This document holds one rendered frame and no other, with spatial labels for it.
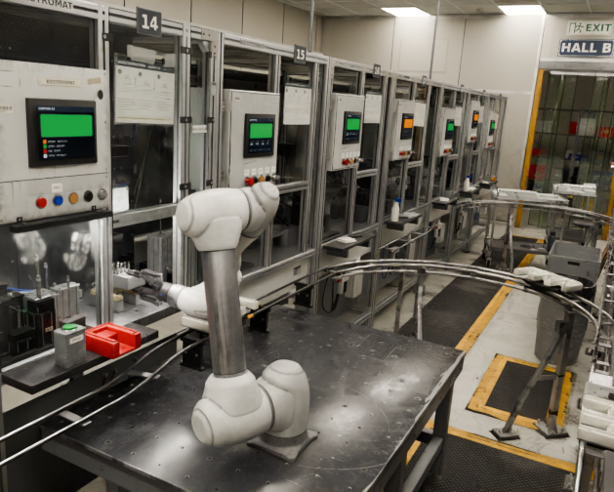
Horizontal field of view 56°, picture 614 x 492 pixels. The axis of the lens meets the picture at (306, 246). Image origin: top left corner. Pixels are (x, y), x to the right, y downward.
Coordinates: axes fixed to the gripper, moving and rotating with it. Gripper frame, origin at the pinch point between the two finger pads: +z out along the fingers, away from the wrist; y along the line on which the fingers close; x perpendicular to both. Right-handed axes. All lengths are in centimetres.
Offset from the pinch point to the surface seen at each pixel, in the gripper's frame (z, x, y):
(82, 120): -7, 33, 64
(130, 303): 4.8, -3.5, -12.1
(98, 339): -21.3, 37.4, -5.5
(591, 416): -169, -23, -3
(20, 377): -16, 62, -11
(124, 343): -23.4, 27.6, -9.6
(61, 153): -8, 42, 54
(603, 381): -170, -42, 2
